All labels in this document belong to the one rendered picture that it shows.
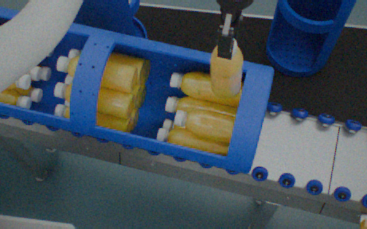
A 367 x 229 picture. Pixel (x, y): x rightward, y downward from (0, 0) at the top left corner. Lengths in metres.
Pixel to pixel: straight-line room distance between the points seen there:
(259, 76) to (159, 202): 1.26
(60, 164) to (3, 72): 1.92
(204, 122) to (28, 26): 0.75
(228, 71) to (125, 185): 1.45
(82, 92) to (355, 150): 0.78
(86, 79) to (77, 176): 1.25
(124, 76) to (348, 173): 0.68
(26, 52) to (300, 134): 1.06
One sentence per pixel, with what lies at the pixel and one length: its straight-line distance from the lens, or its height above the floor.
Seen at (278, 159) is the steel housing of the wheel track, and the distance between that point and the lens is 1.61.
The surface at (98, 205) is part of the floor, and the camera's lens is 2.55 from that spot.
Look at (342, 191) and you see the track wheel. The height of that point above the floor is 0.98.
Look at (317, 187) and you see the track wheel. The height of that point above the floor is 0.97.
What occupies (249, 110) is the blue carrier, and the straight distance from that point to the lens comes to 1.33.
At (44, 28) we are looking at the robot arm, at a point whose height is 1.84.
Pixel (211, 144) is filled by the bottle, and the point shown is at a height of 1.09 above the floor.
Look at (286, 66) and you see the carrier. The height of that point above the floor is 0.16.
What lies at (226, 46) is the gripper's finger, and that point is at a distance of 1.04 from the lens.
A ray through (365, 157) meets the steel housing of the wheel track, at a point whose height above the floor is 0.93.
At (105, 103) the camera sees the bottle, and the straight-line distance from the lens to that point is 1.44.
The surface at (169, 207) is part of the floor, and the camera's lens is 2.51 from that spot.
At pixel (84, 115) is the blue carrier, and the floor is 1.16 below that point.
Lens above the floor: 2.46
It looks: 69 degrees down
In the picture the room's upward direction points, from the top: 3 degrees counter-clockwise
